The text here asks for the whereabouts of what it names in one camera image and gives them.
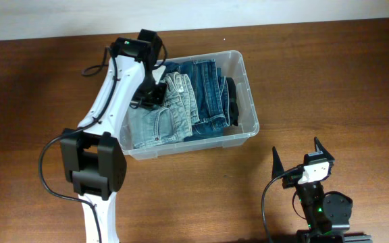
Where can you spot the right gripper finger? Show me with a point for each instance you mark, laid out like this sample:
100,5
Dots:
320,148
277,167

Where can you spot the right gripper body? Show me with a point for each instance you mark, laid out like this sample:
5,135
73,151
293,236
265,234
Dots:
289,181

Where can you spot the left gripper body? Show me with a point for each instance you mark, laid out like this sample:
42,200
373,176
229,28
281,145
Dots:
150,93

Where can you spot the light blue jeans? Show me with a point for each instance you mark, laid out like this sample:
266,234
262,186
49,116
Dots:
170,123

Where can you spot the dark blue jeans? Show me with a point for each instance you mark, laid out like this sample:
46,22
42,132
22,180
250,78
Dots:
211,94

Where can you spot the dark garment with band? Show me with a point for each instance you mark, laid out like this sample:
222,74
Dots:
233,105

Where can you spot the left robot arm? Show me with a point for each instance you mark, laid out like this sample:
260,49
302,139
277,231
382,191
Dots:
93,159

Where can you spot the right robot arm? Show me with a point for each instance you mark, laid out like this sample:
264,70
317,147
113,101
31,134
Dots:
327,213

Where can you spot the clear plastic storage bin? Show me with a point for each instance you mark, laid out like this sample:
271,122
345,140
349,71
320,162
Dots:
232,64

